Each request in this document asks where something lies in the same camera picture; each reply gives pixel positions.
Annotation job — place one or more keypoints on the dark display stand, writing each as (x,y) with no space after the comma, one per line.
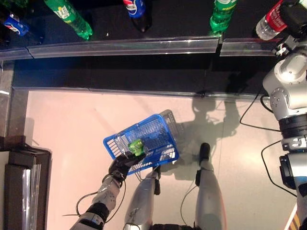
(16,172)

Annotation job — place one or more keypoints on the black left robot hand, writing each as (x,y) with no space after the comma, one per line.
(122,165)

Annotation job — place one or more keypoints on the black metal shelf board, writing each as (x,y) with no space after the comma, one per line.
(168,24)
(120,74)

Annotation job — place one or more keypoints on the blue plastic shopping basket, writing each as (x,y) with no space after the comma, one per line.
(153,134)

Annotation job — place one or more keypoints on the green Sprite bottle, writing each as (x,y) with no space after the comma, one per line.
(136,146)
(221,16)
(67,16)

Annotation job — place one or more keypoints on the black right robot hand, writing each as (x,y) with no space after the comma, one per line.
(296,19)

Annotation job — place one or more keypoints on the silver right robot leg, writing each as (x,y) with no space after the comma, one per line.
(208,191)

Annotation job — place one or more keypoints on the Pepsi bottle blue label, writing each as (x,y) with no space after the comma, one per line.
(15,26)
(135,8)

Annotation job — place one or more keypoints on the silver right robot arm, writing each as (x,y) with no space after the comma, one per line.
(287,91)

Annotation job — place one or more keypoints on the water bottle red label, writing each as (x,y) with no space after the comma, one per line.
(271,21)

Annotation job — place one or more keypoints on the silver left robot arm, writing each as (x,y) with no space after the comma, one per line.
(105,194)

